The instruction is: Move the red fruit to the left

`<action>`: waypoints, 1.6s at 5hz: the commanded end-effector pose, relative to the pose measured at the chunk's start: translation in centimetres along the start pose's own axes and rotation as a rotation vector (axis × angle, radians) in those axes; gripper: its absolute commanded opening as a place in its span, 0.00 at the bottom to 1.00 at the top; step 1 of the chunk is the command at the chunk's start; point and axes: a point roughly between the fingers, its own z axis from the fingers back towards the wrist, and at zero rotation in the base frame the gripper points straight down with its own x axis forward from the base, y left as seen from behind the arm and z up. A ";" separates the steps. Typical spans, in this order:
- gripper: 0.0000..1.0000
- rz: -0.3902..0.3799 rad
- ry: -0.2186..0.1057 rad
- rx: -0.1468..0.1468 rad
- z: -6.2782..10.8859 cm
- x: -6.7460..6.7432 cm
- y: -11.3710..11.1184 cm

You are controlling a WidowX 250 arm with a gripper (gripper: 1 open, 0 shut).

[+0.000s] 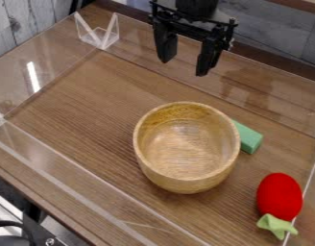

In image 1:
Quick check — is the black cable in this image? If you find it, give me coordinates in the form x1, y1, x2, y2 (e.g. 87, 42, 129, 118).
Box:
0, 220, 27, 246

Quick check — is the green foam block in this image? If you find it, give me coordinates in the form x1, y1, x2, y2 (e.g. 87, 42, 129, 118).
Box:
234, 121, 263, 154

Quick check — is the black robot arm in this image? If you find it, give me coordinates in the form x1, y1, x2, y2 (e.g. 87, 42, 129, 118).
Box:
148, 0, 238, 77

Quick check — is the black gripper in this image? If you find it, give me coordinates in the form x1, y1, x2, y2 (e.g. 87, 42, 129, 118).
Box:
150, 0, 238, 77

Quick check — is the clear acrylic enclosure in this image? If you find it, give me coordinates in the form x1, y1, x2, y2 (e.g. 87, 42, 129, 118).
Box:
0, 10, 315, 246

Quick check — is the red plush strawberry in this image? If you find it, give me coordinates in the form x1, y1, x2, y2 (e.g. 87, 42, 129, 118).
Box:
257, 173, 303, 240

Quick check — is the black metal bracket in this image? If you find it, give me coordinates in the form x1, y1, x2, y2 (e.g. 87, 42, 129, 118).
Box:
21, 214, 68, 246

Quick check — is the wooden bowl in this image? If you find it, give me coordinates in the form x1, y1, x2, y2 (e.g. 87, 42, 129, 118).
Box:
133, 101, 240, 194

